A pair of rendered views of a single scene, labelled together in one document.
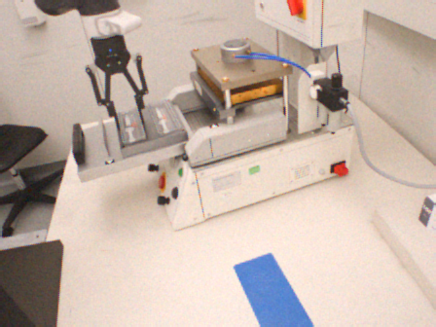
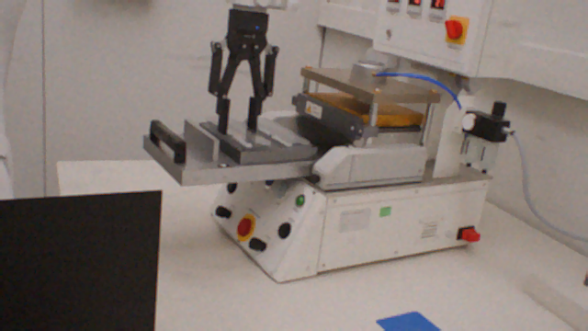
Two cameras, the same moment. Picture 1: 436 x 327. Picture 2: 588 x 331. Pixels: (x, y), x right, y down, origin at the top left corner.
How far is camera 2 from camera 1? 0.54 m
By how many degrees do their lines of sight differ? 24
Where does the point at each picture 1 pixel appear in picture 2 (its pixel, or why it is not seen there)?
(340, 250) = (499, 313)
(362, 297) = not seen: outside the picture
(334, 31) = (490, 62)
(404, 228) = (571, 290)
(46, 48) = not seen: outside the picture
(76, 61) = (13, 85)
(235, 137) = (376, 162)
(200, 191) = (325, 226)
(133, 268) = (236, 318)
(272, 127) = (413, 161)
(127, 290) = not seen: outside the picture
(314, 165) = (443, 224)
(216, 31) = (235, 87)
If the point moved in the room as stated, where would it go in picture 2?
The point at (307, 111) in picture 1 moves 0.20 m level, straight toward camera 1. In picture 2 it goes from (446, 151) to (474, 182)
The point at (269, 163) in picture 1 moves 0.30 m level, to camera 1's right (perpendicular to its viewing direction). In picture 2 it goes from (401, 206) to (523, 207)
